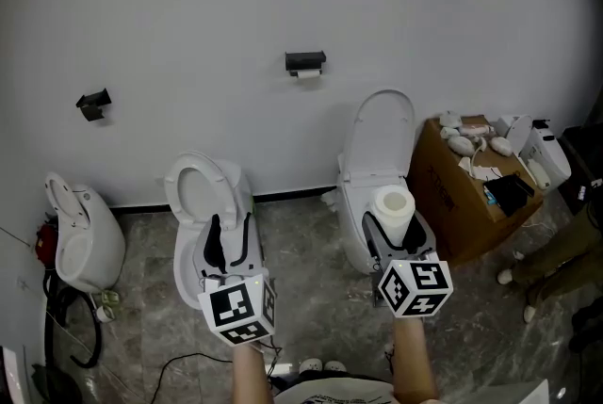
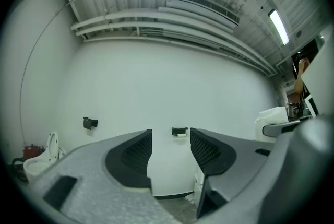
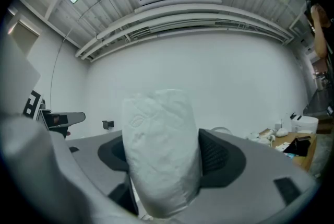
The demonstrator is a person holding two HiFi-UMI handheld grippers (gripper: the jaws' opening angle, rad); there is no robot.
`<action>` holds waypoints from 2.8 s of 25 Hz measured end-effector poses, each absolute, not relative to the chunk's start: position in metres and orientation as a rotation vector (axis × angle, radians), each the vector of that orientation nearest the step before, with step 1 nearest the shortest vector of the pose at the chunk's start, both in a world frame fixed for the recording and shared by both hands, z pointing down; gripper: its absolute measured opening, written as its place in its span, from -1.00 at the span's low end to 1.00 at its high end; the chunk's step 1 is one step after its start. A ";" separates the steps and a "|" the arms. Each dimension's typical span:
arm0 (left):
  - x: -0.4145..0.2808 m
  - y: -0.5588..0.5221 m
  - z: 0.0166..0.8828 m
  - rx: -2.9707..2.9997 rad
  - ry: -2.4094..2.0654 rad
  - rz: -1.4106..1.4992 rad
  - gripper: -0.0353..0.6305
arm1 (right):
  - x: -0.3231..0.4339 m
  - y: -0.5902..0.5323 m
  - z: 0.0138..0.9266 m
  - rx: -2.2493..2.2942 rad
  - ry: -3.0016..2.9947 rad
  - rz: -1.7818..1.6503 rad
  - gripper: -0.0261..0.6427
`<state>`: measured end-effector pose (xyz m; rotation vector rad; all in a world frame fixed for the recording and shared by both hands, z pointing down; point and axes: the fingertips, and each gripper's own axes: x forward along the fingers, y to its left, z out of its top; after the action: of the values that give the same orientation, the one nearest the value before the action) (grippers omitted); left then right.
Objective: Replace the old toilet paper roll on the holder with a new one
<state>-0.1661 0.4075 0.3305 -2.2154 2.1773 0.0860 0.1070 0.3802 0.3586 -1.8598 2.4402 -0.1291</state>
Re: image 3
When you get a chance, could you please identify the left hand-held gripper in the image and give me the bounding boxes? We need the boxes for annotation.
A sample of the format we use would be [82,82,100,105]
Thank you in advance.
[0,34,86,140]

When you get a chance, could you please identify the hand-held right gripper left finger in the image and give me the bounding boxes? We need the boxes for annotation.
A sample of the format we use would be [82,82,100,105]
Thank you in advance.
[49,129,139,216]

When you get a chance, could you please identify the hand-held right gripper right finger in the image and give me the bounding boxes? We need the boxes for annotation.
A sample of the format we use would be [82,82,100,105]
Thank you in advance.
[180,128,319,224]

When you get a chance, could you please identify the black toilet paper holder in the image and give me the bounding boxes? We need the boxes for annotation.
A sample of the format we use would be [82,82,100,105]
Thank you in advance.
[101,120,115,131]

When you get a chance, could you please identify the white new toilet paper roll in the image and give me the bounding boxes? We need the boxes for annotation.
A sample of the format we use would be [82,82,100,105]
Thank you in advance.
[121,89,203,219]

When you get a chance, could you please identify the pile of white items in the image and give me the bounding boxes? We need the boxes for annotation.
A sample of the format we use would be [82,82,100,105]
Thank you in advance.
[245,126,291,146]

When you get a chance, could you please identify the black pouch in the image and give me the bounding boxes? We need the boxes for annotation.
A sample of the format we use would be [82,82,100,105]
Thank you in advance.
[282,137,312,158]

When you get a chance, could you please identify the wooden side table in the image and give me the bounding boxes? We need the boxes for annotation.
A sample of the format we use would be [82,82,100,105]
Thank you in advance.
[271,132,319,173]

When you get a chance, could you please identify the white curved chair back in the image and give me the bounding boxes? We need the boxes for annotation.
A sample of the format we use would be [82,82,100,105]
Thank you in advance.
[210,126,232,135]

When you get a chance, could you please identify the white round appliance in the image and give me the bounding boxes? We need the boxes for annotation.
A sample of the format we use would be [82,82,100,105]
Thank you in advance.
[290,115,319,135]

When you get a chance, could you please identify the white framed door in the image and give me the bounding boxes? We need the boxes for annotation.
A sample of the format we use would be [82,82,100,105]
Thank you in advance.
[7,11,43,57]

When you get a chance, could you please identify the white ceiling pipes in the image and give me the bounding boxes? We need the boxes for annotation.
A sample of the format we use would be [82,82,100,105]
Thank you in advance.
[75,3,293,63]

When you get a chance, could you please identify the thin wall cable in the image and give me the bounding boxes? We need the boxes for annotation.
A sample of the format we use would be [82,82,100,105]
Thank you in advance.
[49,29,72,112]

